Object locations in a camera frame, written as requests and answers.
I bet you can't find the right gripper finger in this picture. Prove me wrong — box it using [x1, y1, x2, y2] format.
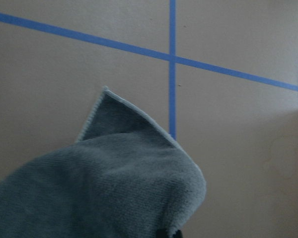
[155, 223, 183, 238]

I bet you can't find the grey and pink cloth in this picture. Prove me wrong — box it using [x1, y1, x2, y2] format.
[0, 88, 206, 238]

